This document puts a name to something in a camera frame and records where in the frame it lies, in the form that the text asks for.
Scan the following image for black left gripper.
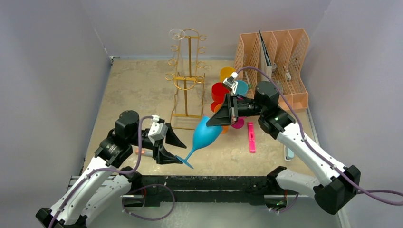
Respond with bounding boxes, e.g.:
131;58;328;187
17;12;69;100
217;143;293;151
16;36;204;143
129;123;186;162

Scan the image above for magenta wine glass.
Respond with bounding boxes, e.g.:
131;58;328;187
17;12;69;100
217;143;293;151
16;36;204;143
231;116;245;129

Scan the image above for orange wine glass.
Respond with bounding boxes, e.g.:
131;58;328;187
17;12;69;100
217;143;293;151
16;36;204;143
214;103;229;135

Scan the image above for red wine glass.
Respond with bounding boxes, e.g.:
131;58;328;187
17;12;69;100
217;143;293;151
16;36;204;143
210;82;229;112

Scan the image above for light blue wine glass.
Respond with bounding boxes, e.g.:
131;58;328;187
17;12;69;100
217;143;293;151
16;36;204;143
235;80;249;96

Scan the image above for teal wine glass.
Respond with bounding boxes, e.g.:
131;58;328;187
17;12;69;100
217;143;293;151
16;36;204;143
175;116;223;169

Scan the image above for yellow wine glass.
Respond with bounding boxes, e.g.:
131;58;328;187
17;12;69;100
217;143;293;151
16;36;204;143
220;67;236;82

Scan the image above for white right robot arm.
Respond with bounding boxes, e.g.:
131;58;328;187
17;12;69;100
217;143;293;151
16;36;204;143
206;81;361;215

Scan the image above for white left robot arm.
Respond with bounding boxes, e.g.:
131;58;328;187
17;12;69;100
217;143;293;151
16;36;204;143
36;110;186;228

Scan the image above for clear wine glass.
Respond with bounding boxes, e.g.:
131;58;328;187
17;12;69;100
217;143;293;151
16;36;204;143
168;29;185;75

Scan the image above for orange grey marker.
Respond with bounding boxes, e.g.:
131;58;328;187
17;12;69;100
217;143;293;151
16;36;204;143
135;150;153;157

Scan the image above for pink highlighter marker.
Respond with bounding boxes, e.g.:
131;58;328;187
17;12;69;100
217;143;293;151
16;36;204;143
248;122;256;153

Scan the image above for white folder in organizer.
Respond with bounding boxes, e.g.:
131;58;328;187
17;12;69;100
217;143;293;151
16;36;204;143
259;30;272;81

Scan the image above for light blue white eraser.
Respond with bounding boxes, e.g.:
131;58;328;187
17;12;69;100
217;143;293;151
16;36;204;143
284;147;295;162

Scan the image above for peach plastic file organizer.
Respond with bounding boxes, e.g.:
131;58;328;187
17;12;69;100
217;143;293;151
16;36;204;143
234;28;309;111

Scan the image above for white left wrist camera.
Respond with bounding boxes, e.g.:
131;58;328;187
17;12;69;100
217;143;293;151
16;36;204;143
147;115;167;145

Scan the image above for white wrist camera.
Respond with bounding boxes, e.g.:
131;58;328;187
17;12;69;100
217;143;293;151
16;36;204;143
222;72;238;96
147;115;167;145

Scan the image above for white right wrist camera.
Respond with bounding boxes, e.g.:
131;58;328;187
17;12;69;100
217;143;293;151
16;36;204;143
222;72;238;96

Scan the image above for gold wire glass rack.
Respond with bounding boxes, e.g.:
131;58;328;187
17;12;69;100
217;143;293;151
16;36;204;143
165;28;207;122

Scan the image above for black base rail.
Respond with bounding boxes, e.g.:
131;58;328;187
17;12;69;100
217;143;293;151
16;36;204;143
122;175;286;207

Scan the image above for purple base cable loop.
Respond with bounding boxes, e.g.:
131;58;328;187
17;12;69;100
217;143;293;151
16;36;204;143
121;184;176;221

